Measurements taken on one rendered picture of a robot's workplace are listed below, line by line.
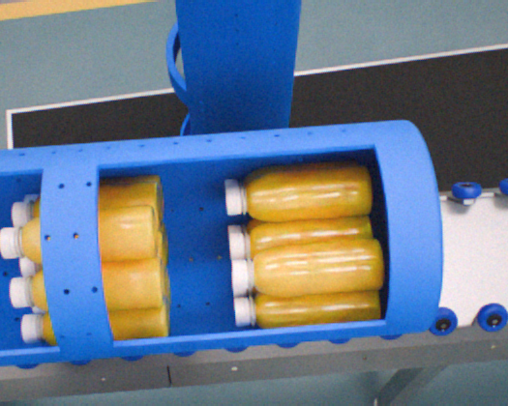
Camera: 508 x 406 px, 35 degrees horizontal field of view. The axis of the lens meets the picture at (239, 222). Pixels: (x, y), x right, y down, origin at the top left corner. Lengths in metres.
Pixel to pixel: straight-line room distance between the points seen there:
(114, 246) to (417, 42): 1.76
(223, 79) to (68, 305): 0.78
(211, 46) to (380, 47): 1.12
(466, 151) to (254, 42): 0.91
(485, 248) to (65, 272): 0.66
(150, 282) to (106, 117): 1.30
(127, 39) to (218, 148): 1.62
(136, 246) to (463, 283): 0.53
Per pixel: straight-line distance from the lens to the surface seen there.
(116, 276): 1.02
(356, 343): 1.22
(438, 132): 2.28
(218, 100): 1.69
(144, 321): 1.06
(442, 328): 1.20
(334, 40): 2.57
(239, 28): 1.49
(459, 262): 1.28
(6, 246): 1.04
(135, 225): 0.99
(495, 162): 2.28
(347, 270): 1.02
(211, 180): 1.18
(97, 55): 2.57
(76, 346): 1.01
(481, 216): 1.32
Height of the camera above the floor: 2.09
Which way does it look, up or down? 68 degrees down
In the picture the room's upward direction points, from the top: 1 degrees counter-clockwise
